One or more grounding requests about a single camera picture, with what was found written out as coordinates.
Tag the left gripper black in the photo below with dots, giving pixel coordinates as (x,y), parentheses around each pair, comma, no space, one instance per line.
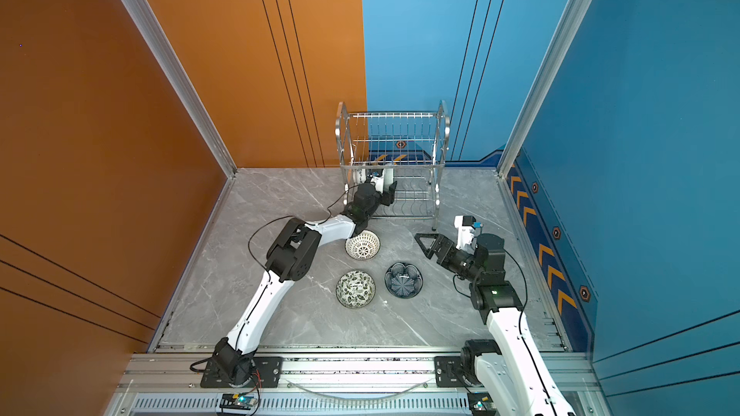
(388,196)

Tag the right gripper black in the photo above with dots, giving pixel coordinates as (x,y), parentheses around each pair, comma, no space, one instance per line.
(441,244)

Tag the blue floral white bowl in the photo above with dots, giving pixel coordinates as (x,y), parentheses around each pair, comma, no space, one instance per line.
(360,176)

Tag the stainless steel dish rack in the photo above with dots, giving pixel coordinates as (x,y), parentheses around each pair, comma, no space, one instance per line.
(410,146)

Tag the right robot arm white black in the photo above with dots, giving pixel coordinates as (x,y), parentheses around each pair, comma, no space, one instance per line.
(508,365)

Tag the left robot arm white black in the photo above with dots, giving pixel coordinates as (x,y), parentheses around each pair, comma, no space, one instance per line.
(288,260)

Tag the dark blue petal bowl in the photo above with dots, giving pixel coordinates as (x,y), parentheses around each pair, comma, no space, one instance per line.
(403,280)

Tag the white brown lattice bowl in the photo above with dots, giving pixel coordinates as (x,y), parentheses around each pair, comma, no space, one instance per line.
(364,246)

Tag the right green circuit board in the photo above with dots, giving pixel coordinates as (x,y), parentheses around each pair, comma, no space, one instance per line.
(480,404)

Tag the green circuit board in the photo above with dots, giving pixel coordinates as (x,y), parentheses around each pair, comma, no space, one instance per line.
(238,404)
(480,404)

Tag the left green circuit board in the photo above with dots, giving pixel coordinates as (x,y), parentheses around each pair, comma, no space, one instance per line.
(238,404)

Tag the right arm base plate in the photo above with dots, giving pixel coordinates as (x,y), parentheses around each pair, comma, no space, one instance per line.
(450,372)

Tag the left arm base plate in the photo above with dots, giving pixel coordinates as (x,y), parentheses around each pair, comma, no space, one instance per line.
(268,367)

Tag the aluminium front rail frame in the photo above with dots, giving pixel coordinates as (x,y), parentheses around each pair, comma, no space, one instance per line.
(323,381)

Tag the right aluminium corner post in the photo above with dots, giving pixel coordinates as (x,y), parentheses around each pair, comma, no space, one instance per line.
(563,36)

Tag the aluminium corner post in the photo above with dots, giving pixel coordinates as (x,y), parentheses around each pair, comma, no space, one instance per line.
(563,36)
(161,48)

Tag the left aluminium corner post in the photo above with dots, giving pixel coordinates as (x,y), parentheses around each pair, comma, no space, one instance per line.
(161,48)

